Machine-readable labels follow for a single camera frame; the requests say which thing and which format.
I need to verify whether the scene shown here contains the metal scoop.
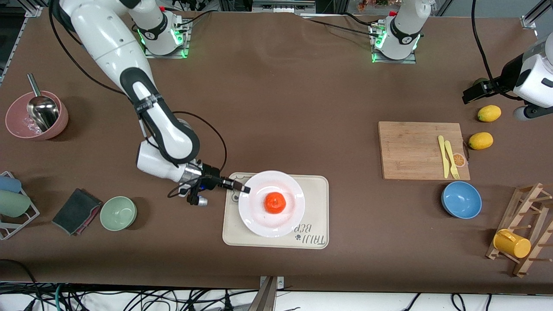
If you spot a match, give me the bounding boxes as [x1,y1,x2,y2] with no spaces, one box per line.
[27,73,60,132]

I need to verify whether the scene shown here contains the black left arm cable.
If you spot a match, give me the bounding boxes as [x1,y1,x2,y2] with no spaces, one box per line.
[471,0,525,102]

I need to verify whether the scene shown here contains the pink bowl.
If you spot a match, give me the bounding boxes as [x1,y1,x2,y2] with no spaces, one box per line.
[5,91,69,141]

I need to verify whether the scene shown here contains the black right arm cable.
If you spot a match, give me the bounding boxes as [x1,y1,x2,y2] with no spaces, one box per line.
[49,0,228,173]

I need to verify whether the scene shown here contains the metal mount bracket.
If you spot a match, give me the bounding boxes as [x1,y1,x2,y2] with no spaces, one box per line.
[248,276,286,311]

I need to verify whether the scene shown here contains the white wire cup rack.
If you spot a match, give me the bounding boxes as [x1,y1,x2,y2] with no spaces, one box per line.
[0,171,40,241]

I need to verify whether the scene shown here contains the green plate in rack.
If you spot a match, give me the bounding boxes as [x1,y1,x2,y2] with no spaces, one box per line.
[0,190,32,218]

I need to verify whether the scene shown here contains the pink folded cloth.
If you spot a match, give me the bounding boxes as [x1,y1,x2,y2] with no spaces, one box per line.
[76,202,103,236]

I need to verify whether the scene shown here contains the yellow mug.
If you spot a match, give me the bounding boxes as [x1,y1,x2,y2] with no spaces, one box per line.
[493,229,532,259]

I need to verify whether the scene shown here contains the light blue cup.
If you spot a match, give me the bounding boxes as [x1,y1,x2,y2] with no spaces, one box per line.
[0,176,22,194]

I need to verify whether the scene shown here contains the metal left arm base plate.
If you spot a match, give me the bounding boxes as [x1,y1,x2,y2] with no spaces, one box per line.
[371,24,417,64]

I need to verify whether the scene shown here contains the yellow plastic fork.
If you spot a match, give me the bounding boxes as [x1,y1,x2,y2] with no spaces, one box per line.
[444,140,461,180]

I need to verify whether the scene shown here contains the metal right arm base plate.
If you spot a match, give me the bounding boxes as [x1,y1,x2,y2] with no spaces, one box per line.
[143,19,191,59]

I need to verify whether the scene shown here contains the blue bowl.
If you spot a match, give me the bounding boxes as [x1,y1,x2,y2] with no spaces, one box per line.
[441,181,483,219]

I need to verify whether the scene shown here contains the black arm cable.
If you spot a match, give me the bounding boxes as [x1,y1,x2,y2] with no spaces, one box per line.
[471,0,525,102]
[49,0,228,173]

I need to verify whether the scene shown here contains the cream bear print tray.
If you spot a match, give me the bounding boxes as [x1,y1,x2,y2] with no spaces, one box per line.
[222,173,330,250]

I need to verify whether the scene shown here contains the white plate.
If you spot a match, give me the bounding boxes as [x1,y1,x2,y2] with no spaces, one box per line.
[238,171,306,238]

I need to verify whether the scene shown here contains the yellow plastic knife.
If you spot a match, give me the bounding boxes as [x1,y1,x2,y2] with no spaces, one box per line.
[438,135,450,179]

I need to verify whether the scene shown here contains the yellow lemon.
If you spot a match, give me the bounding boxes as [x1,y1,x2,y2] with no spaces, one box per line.
[468,132,494,150]
[477,105,502,123]

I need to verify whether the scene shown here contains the light green bowl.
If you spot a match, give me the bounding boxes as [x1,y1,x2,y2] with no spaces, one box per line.
[100,196,137,232]

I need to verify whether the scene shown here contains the wooden mug rack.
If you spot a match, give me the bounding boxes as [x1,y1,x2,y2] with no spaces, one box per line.
[485,182,553,278]

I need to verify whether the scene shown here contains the black base cable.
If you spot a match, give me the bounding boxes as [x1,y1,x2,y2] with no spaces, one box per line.
[173,9,213,33]
[298,12,383,37]

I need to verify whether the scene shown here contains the dark grey folded cloth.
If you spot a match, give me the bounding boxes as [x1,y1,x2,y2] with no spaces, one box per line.
[52,188,102,236]

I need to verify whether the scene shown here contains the wooden cutting board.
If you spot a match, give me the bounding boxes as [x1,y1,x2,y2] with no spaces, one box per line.
[378,121,471,181]

